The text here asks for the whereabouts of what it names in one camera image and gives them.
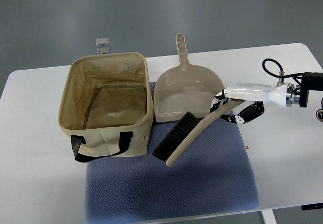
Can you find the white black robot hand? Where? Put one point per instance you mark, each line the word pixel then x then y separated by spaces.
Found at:
pixel 257 94

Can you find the beige hand broom black bristles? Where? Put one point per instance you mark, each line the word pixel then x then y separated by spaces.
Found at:
pixel 185 131

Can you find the beige plastic dustpan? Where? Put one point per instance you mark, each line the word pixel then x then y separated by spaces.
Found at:
pixel 186 87

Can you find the blue textured cushion mat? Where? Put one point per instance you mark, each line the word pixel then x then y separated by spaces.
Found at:
pixel 213 175

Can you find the black table control box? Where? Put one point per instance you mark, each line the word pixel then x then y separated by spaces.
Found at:
pixel 312 206

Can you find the metal floor plate lower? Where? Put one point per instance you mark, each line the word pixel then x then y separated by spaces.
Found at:
pixel 103 50

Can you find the yellow fabric bag black handle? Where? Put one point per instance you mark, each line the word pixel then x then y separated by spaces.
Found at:
pixel 106 108

